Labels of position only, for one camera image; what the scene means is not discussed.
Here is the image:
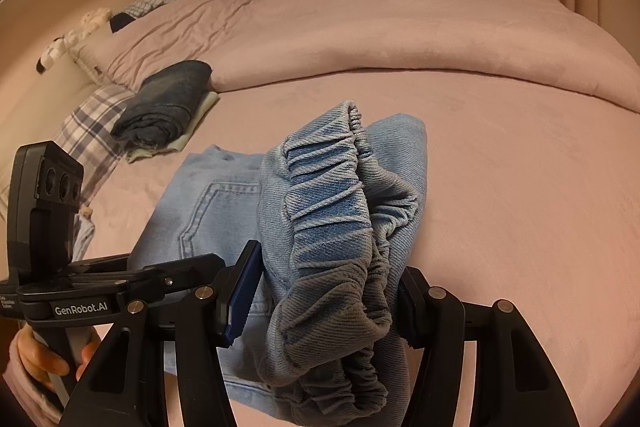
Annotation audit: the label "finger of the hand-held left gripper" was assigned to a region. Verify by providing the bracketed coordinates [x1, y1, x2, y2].
[125, 279, 201, 325]
[67, 255, 228, 294]

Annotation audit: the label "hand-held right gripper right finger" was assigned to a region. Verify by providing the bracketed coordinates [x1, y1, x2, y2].
[397, 266, 583, 427]

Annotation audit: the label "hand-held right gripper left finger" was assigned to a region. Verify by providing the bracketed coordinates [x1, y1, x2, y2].
[57, 239, 264, 427]

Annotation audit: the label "light blue denim pants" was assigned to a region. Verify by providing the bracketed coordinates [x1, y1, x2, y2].
[127, 101, 429, 421]

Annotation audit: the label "person's left hand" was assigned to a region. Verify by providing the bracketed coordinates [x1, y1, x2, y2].
[10, 324, 102, 393]

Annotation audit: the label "pale striped cloth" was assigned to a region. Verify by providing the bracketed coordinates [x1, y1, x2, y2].
[74, 206, 97, 261]

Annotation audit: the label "plaid pillow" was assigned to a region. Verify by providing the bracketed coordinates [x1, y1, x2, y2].
[52, 86, 139, 208]

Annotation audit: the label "pink bed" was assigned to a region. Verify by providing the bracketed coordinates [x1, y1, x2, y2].
[0, 27, 640, 427]

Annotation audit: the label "light green folded cloth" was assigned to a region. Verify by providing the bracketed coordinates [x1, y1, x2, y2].
[125, 91, 221, 164]

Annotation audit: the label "black and white plush toy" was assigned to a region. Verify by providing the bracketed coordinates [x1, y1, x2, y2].
[36, 34, 76, 74]

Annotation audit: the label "dark blue folded jeans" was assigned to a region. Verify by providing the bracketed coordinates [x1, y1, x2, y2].
[110, 59, 214, 148]

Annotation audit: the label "white fluffy plush toy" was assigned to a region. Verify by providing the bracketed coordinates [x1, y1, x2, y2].
[77, 7, 114, 32]

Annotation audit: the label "pink pillow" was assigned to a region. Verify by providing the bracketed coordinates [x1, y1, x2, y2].
[92, 0, 257, 88]

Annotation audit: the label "blue checked cloth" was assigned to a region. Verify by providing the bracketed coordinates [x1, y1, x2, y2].
[111, 0, 184, 34]

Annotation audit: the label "pink folded duvet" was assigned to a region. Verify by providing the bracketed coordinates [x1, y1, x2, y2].
[210, 0, 640, 114]

